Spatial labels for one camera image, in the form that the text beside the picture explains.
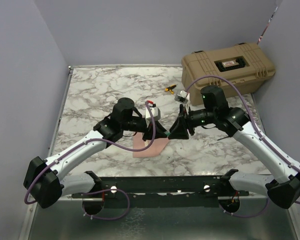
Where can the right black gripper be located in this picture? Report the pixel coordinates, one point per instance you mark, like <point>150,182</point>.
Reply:
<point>178,130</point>

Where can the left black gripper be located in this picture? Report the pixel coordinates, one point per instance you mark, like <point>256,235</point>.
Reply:
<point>160,131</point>

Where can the pink envelope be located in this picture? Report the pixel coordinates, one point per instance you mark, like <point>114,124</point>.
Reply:
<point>153,151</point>

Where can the cream paper letter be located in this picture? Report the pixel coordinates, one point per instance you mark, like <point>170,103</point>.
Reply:
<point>146,143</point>

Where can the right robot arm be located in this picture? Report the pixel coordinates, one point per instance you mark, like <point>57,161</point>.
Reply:
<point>282,186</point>

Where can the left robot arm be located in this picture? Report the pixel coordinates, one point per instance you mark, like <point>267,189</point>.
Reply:
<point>47,180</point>

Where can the tan plastic case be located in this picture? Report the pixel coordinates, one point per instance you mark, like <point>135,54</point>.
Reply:
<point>244,65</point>

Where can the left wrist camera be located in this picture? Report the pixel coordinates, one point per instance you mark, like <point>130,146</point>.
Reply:
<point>151,109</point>

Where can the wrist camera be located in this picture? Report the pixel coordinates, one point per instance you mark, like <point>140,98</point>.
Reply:
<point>151,109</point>
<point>183,97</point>

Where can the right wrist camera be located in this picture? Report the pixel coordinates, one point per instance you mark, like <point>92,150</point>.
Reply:
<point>183,97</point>

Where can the yellow handled screwdriver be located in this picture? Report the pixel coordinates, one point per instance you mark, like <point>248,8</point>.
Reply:
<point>170,88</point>

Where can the black mounting rail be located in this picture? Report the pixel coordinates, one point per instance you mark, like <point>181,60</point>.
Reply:
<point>160,191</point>

